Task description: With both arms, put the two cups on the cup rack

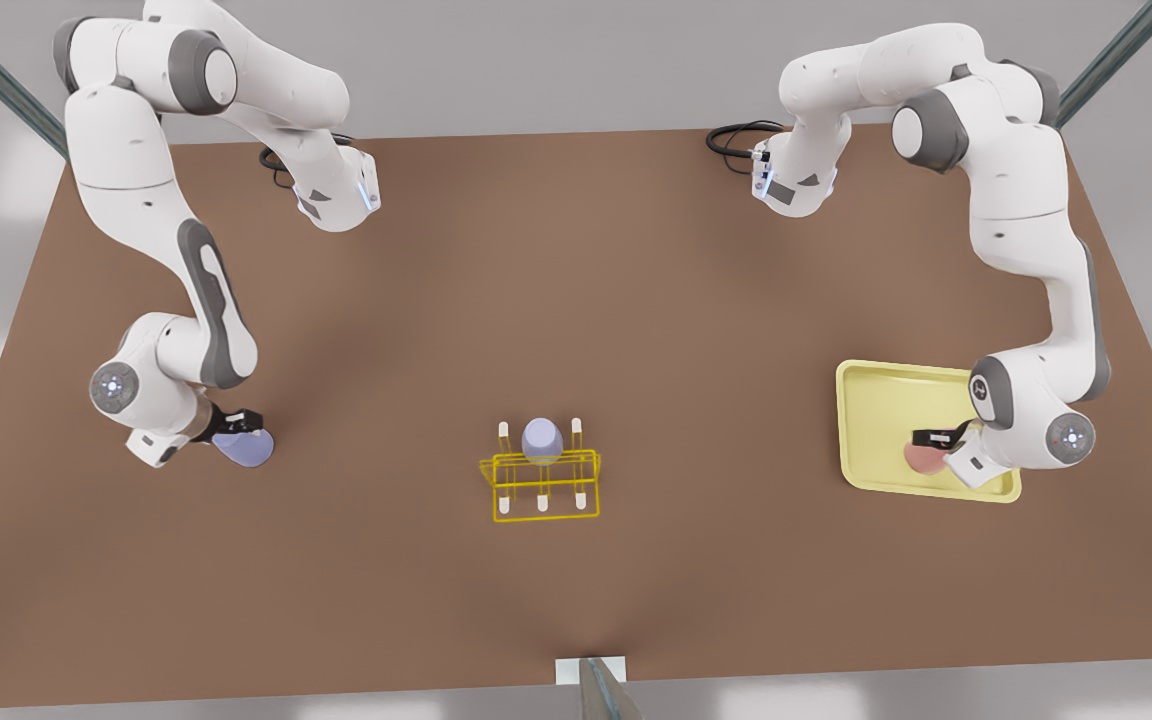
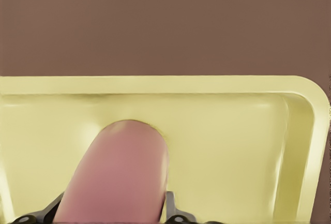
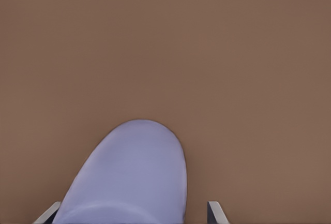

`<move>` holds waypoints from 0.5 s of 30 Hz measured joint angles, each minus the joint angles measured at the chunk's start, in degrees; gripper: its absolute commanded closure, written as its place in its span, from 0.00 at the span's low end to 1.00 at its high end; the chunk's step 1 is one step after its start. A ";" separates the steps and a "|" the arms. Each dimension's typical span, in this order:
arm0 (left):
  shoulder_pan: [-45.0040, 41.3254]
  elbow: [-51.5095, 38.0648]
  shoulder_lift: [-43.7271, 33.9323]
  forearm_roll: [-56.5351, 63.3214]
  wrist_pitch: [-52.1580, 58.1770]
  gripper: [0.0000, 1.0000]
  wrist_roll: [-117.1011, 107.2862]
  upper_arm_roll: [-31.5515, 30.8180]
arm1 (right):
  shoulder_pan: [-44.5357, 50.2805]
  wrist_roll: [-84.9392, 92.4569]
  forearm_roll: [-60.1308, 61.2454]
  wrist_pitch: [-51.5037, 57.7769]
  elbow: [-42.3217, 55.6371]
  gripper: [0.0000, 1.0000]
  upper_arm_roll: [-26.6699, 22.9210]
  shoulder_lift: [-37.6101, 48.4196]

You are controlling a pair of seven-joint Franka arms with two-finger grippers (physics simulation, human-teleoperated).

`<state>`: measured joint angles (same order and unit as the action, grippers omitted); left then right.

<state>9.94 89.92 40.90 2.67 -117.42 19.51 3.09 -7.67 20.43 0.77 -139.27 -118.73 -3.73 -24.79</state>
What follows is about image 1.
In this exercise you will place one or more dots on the pink cup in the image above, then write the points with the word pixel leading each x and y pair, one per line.
pixel 926 458

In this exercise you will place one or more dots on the pale yellow tray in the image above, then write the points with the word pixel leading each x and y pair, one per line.
pixel 881 430

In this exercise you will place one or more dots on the silver frame post with foot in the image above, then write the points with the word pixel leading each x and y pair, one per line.
pixel 598 688

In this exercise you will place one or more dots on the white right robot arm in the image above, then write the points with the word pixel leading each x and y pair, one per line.
pixel 136 190

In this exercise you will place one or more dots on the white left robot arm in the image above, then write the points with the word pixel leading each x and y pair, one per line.
pixel 1026 200

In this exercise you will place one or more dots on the lavender cup on rack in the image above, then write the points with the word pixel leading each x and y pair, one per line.
pixel 542 441

